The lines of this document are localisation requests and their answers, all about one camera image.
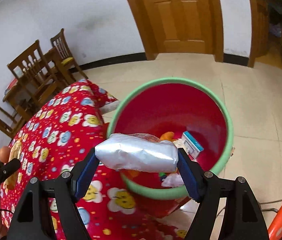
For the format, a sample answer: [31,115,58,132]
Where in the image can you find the white tissue packet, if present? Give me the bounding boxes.
[161,173,184,188]

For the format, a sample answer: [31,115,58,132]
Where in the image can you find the wooden chair with yellow cushion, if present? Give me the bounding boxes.
[50,28,89,80]

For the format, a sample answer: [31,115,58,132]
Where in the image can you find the red apple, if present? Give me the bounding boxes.
[0,146,12,163]

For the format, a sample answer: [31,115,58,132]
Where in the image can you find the closed wooden door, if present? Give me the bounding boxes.
[119,0,224,62]

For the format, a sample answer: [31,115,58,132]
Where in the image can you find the red smiley flower tablecloth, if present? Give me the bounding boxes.
[0,79,194,240]

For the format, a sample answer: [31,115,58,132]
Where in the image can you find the red bucket with green rim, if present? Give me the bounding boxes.
[107,78,234,200]

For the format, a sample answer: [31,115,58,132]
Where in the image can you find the teal and white box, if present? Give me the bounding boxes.
[181,131,204,160]

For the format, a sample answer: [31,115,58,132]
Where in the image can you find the foil snack bag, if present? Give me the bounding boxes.
[95,133,179,173]

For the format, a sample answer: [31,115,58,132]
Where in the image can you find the tall-backed wooden chair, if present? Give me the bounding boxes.
[7,39,61,105]

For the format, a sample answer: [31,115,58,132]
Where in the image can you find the grey cable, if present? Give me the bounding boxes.
[258,197,282,212]

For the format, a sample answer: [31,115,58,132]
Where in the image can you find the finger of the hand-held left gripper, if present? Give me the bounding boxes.
[0,159,21,200]

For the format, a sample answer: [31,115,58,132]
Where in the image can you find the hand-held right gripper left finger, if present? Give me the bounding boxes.
[6,148,100,240]

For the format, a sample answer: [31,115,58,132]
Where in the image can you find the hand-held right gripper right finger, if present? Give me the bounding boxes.
[177,148,270,240]

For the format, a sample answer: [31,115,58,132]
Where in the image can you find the wooden chairs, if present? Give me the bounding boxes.
[3,47,64,120]

